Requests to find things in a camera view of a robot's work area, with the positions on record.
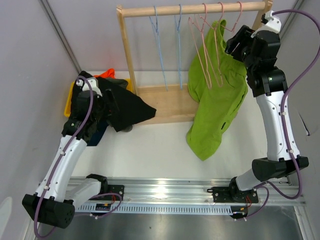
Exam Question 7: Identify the black shorts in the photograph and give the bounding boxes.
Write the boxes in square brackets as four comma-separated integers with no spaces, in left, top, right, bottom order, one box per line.
[69,71,157,132]

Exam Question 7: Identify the dark olive shorts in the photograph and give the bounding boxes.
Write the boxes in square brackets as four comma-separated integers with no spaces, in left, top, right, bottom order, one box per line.
[106,78,133,132]

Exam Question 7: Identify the pink hanger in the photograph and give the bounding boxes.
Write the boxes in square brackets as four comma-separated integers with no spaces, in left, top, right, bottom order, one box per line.
[218,1,243,33]
[187,2,213,89]
[194,3,224,90]

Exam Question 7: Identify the navy blue shorts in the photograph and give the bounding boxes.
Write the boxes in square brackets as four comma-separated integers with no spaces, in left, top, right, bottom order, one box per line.
[88,124,109,147]

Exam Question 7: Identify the orange mesh shorts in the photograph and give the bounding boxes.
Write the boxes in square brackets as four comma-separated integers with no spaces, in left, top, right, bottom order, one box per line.
[94,68,116,79]

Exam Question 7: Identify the lime green shorts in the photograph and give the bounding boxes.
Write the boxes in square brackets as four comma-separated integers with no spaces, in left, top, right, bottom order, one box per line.
[186,19,248,161]

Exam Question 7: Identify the light blue hanger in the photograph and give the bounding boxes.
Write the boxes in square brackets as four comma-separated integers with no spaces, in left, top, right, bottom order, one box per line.
[149,5,168,91]
[174,4,183,90]

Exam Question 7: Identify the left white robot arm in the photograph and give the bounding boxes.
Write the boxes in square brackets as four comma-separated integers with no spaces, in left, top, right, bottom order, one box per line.
[22,87,123,230]

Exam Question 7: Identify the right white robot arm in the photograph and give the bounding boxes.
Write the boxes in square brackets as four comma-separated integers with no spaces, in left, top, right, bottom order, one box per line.
[225,25,309,202]

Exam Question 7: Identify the yellow plastic tray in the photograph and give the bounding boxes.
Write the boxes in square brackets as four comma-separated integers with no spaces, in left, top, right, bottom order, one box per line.
[64,78,133,117]

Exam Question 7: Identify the wooden clothes rack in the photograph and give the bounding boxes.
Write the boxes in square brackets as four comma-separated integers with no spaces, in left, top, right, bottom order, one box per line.
[116,0,273,124]

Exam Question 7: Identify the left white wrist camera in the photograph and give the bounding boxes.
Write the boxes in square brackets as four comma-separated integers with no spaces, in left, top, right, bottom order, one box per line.
[75,76,103,97]

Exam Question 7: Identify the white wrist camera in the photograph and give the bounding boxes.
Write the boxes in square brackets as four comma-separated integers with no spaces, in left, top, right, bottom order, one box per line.
[75,76,103,97]
[250,10,282,38]

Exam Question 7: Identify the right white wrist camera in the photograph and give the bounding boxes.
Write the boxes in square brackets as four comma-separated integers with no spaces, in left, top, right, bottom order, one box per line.
[250,10,282,38]

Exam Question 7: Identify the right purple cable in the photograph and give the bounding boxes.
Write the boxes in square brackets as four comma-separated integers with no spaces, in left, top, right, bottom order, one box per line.
[268,9,320,200]

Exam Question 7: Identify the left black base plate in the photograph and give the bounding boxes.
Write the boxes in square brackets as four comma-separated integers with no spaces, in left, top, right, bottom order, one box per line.
[91,184,125,201]

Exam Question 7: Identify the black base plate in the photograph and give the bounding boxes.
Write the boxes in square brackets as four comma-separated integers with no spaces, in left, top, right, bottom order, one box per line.
[91,184,125,201]
[206,186,259,204]

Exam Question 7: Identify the aluminium mounting rail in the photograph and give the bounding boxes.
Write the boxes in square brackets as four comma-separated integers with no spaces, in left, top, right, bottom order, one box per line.
[66,176,306,206]

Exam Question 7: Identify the slotted grey cable duct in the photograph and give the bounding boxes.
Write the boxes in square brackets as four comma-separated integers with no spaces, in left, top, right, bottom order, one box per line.
[75,202,246,216]

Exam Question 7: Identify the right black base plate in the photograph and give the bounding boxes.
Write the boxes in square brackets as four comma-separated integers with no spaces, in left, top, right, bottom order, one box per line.
[206,186,259,204]

